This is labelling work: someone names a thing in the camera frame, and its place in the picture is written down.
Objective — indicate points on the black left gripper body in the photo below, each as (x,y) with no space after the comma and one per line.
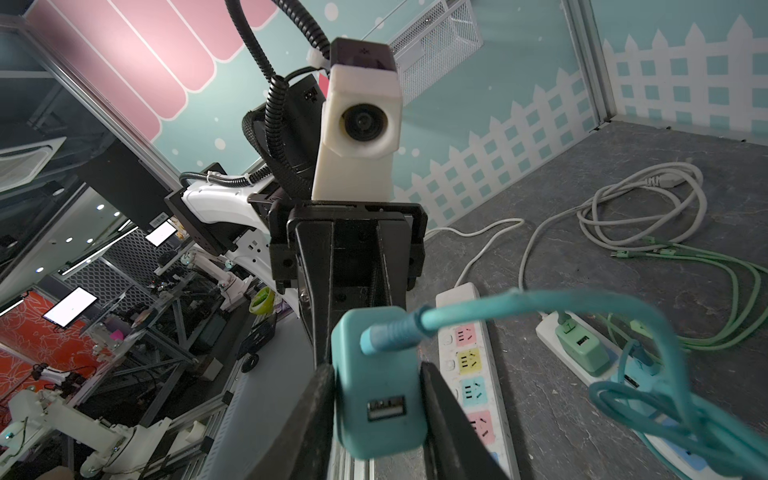
(340,256)

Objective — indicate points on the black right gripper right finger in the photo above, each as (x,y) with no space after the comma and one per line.
(452,449)

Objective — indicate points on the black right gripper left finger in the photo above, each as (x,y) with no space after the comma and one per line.
(302,449)

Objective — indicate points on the teal plug adapter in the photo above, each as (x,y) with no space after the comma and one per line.
(379,410)
(640,378)

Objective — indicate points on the green plug adapter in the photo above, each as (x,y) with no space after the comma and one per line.
(582,346)

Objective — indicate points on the small white blue power strip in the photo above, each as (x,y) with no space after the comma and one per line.
(720,448)

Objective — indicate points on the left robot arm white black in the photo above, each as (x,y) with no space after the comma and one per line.
(214,197)

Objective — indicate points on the large white colourful power strip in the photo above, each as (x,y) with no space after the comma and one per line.
(468,366)

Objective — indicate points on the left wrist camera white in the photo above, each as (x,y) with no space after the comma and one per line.
(361,124)

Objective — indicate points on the white wire mesh basket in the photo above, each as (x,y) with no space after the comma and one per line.
(428,40)

